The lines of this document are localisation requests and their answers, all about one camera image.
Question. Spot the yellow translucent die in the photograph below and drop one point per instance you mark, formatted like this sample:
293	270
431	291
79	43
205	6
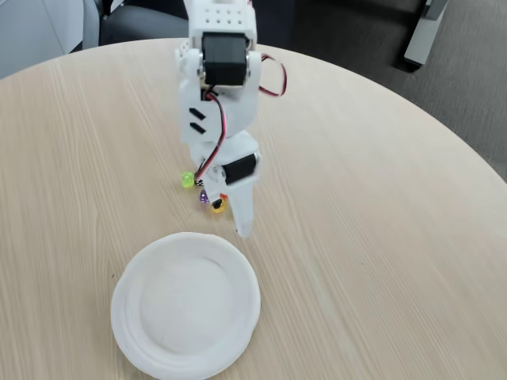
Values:
220	210

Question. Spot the grey office chair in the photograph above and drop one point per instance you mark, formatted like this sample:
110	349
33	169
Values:
138	23

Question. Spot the lime translucent die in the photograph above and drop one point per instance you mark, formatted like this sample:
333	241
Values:
186	179

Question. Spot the white cabinet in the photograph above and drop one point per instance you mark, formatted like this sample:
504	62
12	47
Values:
31	31

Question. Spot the white desk leg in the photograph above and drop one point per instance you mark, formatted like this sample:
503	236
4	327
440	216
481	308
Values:
420	39

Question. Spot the purple translucent die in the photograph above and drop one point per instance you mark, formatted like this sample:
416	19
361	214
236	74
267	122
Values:
203	197

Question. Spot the white paper plate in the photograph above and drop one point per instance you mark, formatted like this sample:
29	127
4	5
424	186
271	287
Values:
190	308

